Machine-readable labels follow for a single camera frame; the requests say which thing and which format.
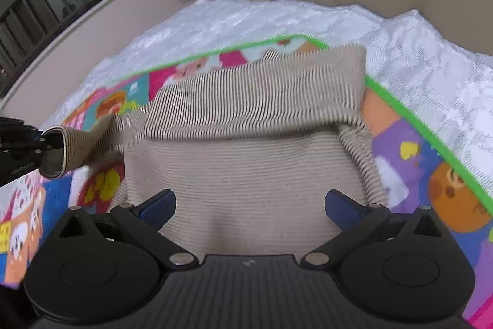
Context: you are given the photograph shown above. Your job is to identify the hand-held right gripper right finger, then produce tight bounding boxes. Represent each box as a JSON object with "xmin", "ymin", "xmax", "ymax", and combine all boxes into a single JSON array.
[{"xmin": 300, "ymin": 189, "xmax": 443, "ymax": 270}]

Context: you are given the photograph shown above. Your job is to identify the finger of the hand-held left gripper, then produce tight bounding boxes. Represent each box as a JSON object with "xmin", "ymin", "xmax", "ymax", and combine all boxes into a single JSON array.
[{"xmin": 33, "ymin": 129, "xmax": 64, "ymax": 153}]

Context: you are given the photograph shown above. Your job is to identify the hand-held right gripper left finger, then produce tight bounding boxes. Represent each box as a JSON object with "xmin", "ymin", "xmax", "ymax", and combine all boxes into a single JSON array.
[{"xmin": 58, "ymin": 189, "xmax": 197, "ymax": 270}]

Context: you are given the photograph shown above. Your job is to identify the beige striped sweater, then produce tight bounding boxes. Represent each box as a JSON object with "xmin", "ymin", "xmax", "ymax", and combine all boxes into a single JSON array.
[{"xmin": 40, "ymin": 46, "xmax": 388, "ymax": 261}]

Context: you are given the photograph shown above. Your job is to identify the colourful cartoon play mat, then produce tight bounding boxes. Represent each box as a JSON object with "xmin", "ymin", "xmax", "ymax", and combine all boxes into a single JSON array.
[{"xmin": 0, "ymin": 35, "xmax": 493, "ymax": 326}]

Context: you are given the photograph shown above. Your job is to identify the white quilted bed cover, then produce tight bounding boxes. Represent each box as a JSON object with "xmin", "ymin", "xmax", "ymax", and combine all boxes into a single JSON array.
[{"xmin": 39, "ymin": 0, "xmax": 493, "ymax": 207}]

